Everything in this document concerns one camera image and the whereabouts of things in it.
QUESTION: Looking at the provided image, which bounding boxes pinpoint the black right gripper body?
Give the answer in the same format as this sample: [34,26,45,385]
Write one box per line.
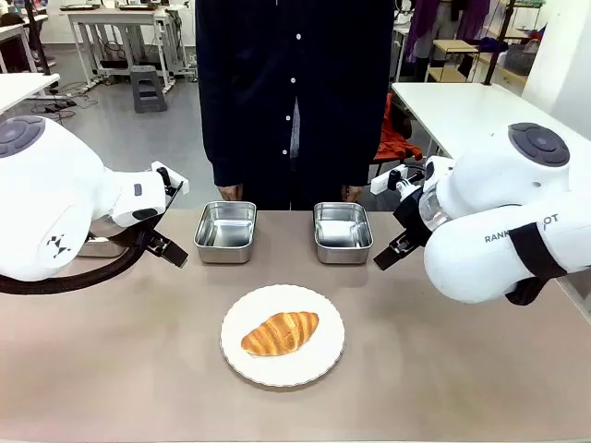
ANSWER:
[391,186,434,251]

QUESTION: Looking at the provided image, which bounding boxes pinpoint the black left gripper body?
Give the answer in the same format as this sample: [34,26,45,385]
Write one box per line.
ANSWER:
[137,220,175,255]

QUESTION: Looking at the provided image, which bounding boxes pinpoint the golden brown croissant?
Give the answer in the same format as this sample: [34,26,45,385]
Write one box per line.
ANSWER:
[240,311,320,357]

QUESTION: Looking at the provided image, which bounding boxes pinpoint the person left forearm navy sleeve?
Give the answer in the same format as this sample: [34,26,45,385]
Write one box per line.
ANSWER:
[341,91,392,188]

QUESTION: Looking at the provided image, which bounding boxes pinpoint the person right forearm navy sleeve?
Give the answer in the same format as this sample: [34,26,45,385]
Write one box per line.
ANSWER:
[198,91,244,189]

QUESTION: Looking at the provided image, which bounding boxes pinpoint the rectangular steel container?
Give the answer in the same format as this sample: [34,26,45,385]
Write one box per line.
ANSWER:
[76,233,124,258]
[313,201,374,266]
[192,200,258,265]

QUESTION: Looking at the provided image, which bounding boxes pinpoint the orange cloth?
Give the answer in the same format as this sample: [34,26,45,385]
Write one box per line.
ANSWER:
[372,93,424,163]

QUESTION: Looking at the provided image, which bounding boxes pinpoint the large white table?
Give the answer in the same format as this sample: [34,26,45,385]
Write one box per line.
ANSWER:
[391,81,591,161]

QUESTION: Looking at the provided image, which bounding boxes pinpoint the white scalloped round plate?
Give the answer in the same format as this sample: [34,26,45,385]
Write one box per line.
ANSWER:
[219,283,346,388]

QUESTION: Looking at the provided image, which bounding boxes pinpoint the grey plastic step stool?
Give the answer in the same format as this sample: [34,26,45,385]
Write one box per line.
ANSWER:
[130,65,168,114]

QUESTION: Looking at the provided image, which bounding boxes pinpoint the person torso in navy shirt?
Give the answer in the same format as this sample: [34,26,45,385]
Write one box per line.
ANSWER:
[194,0,396,211]

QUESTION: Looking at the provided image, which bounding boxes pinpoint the light wooden shelf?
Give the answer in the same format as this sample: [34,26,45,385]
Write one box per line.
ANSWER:
[427,39,530,87]

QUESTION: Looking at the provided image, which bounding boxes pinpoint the grey mesh basket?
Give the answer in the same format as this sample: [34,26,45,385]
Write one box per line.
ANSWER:
[501,42,540,76]

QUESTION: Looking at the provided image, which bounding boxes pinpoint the small white side table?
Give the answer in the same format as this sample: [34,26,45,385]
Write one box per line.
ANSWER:
[0,72,62,116]

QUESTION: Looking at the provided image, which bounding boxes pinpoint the purple hanging clothes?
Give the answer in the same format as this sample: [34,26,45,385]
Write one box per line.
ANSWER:
[405,0,491,60]

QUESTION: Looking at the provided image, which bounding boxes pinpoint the white desk with grey legs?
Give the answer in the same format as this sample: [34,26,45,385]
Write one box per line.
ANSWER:
[67,5,187,90]

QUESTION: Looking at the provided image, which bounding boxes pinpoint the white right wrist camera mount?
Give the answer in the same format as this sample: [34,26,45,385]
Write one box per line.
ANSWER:
[369,163,427,195]

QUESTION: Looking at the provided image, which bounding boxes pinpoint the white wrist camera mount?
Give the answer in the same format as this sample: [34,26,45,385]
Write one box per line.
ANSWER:
[369,163,427,195]
[151,160,189,199]

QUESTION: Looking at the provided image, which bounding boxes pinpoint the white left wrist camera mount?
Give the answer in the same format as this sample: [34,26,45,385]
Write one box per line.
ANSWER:
[151,160,189,199]

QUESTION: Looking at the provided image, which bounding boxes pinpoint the black left arm cable sleeve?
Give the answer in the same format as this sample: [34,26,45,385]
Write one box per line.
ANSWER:
[0,225,161,296]

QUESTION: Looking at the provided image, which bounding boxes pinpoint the black arm cable sleeve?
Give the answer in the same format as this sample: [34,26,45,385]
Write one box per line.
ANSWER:
[0,225,161,296]
[505,275,549,307]

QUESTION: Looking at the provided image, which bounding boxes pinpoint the black strap on right arm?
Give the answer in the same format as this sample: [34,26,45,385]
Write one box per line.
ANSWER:
[507,221,568,282]

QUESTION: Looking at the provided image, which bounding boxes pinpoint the black right arm cable sleeve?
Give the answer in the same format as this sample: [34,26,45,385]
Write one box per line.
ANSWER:
[505,275,549,307]

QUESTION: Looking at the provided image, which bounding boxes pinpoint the black floor cable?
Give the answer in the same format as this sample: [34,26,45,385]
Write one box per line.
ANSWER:
[30,80,101,126]

